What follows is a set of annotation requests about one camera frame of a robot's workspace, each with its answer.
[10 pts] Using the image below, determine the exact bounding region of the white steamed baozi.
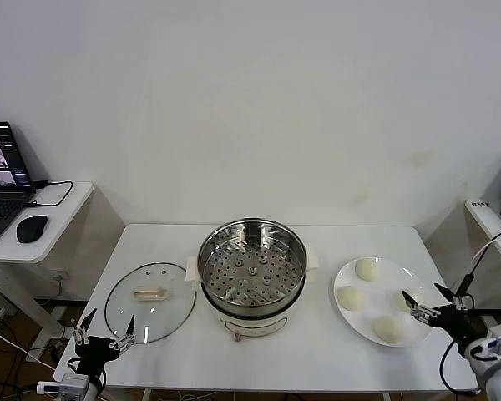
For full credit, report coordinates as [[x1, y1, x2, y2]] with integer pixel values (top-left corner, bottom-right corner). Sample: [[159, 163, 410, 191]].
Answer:
[[394, 288, 425, 313], [354, 258, 381, 284], [372, 316, 405, 346], [337, 285, 366, 312]]

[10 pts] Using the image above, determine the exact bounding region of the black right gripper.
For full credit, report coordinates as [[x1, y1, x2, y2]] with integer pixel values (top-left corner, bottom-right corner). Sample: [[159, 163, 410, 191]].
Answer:
[[401, 283, 484, 342]]

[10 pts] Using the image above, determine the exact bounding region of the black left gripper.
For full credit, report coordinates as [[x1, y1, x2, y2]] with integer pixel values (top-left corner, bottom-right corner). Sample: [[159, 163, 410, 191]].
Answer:
[[73, 308, 136, 377]]

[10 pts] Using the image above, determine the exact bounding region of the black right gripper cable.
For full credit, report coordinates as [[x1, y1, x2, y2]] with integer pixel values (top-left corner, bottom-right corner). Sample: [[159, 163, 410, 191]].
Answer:
[[439, 338, 481, 396]]

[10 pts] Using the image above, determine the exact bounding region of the white side table with label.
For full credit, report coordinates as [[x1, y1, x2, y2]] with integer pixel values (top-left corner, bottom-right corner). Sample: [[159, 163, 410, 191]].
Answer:
[[463, 198, 501, 293]]

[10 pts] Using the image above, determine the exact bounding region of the perforated steel steamer basket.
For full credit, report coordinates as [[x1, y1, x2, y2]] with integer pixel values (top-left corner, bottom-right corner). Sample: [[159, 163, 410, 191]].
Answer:
[[196, 216, 308, 308]]

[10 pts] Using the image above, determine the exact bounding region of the white round plate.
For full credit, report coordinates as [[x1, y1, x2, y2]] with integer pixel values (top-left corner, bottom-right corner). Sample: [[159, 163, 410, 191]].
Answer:
[[332, 256, 438, 348]]

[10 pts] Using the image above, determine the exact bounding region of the black laptop charger cable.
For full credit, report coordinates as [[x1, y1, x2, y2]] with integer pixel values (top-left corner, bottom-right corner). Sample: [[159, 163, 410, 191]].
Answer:
[[23, 179, 74, 209]]

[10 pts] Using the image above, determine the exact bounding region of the black computer mouse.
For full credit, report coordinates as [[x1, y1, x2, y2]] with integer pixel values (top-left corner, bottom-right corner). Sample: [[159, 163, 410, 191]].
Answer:
[[16, 214, 49, 244]]

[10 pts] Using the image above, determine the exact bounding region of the cream electric pot base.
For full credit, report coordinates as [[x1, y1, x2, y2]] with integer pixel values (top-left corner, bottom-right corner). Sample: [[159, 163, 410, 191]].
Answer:
[[185, 250, 321, 343]]

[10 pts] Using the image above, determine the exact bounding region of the round glass pot lid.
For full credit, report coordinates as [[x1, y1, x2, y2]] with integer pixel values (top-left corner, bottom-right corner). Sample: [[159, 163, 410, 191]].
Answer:
[[104, 261, 198, 344]]

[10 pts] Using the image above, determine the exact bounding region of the black open laptop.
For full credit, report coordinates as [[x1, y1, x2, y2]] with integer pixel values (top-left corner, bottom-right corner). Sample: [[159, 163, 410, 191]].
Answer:
[[0, 121, 38, 250]]

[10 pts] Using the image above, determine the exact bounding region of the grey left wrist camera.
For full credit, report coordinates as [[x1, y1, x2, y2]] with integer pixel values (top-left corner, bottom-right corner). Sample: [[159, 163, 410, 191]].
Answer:
[[36, 373, 91, 396]]

